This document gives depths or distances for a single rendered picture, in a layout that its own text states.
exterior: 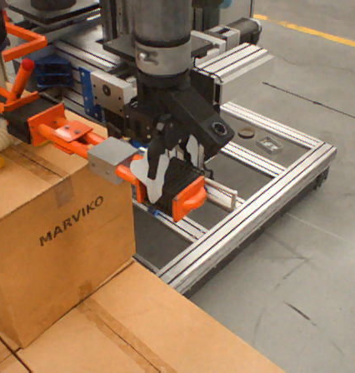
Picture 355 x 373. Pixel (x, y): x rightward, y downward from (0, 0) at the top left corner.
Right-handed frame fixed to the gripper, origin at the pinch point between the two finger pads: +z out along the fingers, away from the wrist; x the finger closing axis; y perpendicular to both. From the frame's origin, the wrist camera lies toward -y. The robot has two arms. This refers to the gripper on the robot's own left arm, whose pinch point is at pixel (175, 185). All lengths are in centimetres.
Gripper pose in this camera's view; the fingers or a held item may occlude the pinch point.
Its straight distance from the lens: 76.4
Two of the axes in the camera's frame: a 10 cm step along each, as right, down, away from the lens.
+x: -6.2, 5.0, -6.1
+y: -7.8, -3.9, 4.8
